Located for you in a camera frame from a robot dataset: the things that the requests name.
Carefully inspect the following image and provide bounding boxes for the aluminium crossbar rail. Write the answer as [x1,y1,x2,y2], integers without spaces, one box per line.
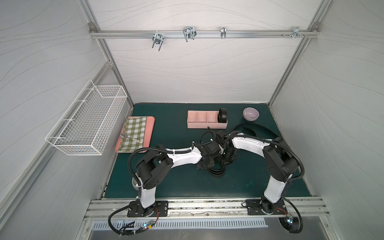
[90,29,321,39]

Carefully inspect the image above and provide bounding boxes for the dark green table mat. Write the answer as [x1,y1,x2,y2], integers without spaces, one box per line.
[105,103,270,199]

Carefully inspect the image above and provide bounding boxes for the green checkered cloth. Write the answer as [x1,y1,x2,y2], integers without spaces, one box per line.
[118,117,147,153]

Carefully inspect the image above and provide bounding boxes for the metal hook clamp left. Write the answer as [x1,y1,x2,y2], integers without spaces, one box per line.
[152,33,164,51]

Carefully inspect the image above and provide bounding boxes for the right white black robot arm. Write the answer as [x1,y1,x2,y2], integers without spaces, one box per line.
[215,131,305,215]

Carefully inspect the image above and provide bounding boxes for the left arm base cable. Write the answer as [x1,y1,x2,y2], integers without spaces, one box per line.
[107,202,160,236]

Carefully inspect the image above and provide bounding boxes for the metal ring clamp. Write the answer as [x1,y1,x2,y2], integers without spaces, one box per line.
[221,27,227,39]

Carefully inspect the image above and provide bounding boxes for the white wire basket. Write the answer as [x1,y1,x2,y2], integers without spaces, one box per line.
[45,80,127,156]

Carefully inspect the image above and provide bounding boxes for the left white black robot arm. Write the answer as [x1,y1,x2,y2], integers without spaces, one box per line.
[128,142,223,217]

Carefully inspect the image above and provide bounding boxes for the metal hook clamp centre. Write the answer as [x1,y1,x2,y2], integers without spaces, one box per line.
[183,27,197,42]

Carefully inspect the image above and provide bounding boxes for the pink plastic tray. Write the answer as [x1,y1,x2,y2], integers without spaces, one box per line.
[115,116,155,153]

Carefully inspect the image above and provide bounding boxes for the metal hook clamp right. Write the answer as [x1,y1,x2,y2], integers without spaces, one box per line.
[282,27,309,39]

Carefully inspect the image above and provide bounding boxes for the purple small bowl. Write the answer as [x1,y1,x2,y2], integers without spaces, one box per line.
[243,107,260,122]

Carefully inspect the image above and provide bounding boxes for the metal hook clamp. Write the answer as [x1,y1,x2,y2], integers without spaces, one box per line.
[282,27,309,39]
[183,27,197,42]
[152,33,164,51]

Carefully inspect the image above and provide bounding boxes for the pink compartment storage box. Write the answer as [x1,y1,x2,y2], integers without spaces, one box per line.
[187,111,228,130]

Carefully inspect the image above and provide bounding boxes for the grey ribbed ceramic mug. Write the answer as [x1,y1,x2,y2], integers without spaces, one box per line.
[132,178,140,191]

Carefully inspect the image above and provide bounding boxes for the white cartoon handle spoon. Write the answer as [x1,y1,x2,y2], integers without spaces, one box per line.
[120,134,143,143]

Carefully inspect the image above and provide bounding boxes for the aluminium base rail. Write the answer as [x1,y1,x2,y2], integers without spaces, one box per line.
[84,197,331,220]

